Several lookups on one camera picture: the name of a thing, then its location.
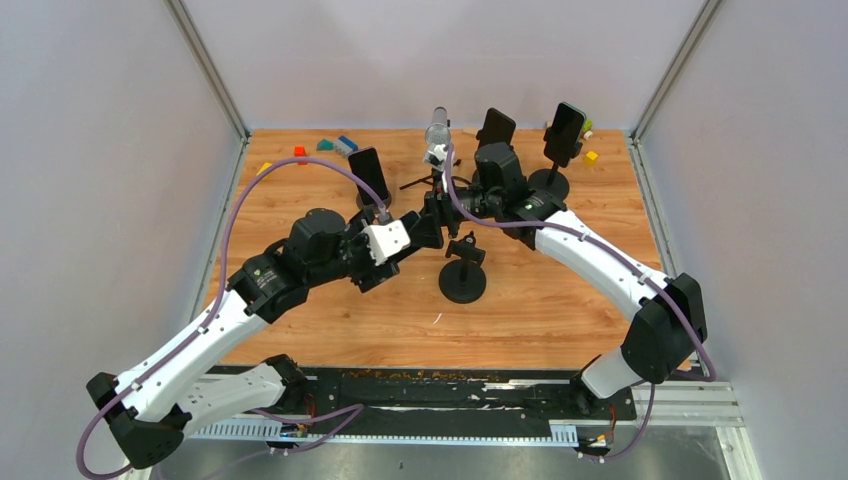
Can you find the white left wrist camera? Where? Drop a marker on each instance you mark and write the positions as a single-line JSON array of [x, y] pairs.
[[386, 240]]

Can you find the black teal-edged smartphone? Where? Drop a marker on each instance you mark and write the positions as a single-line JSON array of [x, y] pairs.
[[571, 120]]

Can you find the black phone stand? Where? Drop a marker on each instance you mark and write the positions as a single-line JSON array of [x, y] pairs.
[[551, 179], [463, 279]]

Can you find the orange toy block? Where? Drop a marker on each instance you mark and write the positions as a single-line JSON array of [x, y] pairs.
[[301, 153]]

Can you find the red toy brick car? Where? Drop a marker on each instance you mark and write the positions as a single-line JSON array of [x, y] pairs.
[[586, 131]]

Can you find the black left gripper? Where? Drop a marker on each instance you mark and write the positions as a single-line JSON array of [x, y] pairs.
[[369, 278]]

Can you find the yellow toy brick left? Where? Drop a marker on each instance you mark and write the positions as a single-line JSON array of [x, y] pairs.
[[265, 166]]

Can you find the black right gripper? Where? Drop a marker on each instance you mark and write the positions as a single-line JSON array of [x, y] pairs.
[[447, 215]]

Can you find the blue grey toy bricks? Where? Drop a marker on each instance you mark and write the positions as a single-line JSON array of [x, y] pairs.
[[344, 146]]

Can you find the teal toy block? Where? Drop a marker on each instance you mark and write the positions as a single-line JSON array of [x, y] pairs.
[[325, 145]]

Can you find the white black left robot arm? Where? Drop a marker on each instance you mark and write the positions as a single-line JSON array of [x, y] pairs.
[[153, 407]]

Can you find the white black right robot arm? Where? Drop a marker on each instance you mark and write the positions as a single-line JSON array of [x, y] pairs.
[[666, 314]]

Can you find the yellow toy cube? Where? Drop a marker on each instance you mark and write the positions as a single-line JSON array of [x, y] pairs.
[[591, 158]]

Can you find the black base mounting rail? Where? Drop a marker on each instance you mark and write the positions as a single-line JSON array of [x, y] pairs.
[[451, 403]]

